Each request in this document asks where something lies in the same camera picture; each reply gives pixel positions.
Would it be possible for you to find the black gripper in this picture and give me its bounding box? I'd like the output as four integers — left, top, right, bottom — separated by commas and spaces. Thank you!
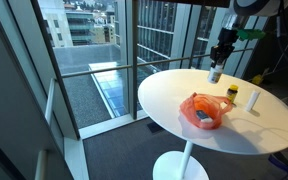
209, 27, 240, 70

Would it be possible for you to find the white pill bottle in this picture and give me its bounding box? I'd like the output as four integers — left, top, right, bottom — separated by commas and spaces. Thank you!
206, 63, 224, 85

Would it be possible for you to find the dark bottle with yellow lid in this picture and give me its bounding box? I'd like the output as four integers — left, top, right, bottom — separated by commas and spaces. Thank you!
225, 84, 239, 104

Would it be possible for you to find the yellow object on floor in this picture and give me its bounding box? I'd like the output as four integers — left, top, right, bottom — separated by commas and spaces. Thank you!
251, 73, 264, 86

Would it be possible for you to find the green wrist attachment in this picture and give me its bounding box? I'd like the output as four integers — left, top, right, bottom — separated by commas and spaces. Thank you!
236, 28, 267, 42

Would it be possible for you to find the white upright tube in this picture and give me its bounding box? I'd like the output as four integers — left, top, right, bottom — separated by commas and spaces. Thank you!
245, 89, 261, 112

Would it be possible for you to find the blue and white box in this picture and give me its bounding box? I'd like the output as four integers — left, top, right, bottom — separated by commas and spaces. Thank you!
195, 109, 215, 124

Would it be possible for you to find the orange plastic bag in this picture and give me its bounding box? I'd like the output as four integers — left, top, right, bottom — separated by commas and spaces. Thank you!
179, 92, 234, 131

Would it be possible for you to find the thin white pole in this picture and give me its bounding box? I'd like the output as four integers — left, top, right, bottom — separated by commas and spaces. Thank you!
272, 41, 288, 74

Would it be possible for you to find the dark vertical window mullion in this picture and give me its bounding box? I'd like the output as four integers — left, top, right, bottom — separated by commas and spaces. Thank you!
130, 0, 140, 120

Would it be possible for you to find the dark floor vent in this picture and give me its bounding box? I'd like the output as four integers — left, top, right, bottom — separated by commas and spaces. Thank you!
146, 121, 166, 135

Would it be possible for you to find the blue object by floor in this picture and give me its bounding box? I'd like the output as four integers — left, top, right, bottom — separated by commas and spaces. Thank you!
268, 151, 288, 179

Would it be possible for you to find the grey horizontal window railing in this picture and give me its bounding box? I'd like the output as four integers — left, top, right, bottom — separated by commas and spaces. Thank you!
61, 47, 255, 79

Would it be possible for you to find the white round pedestal table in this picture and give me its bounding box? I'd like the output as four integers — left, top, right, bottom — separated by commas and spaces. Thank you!
137, 68, 288, 180

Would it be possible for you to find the dark slanted window frame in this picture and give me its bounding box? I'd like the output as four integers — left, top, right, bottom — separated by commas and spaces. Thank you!
30, 0, 82, 140

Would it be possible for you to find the white wall handrail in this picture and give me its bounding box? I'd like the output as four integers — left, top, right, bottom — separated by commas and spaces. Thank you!
44, 78, 56, 126
34, 149, 49, 180

